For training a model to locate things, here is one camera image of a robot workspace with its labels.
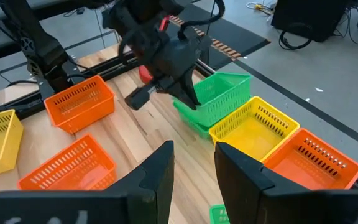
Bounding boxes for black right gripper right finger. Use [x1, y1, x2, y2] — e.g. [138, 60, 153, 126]
[214, 141, 358, 224]

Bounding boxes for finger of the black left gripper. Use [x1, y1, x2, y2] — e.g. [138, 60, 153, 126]
[124, 83, 168, 111]
[165, 66, 202, 111]

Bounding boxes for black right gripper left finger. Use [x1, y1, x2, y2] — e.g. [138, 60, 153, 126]
[0, 139, 175, 224]

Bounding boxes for green plastic basket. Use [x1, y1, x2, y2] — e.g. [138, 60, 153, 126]
[177, 110, 213, 140]
[209, 203, 230, 224]
[172, 72, 254, 128]

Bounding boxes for red desk lamp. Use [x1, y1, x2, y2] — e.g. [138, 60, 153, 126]
[138, 64, 154, 85]

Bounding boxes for orange plastic basket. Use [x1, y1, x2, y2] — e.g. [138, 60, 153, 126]
[17, 134, 117, 191]
[43, 74, 116, 135]
[262, 128, 358, 191]

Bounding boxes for black floor mat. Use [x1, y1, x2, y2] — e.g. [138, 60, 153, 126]
[168, 0, 272, 72]

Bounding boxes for black equipment case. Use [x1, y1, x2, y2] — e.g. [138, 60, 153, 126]
[270, 0, 348, 43]

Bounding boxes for thick black cable hose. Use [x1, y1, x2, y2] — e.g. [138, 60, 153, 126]
[178, 0, 226, 40]

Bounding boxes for white and yellow cable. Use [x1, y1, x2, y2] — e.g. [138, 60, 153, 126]
[246, 1, 275, 11]

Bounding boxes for coiled black cable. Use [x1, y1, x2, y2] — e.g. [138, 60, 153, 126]
[278, 22, 314, 51]

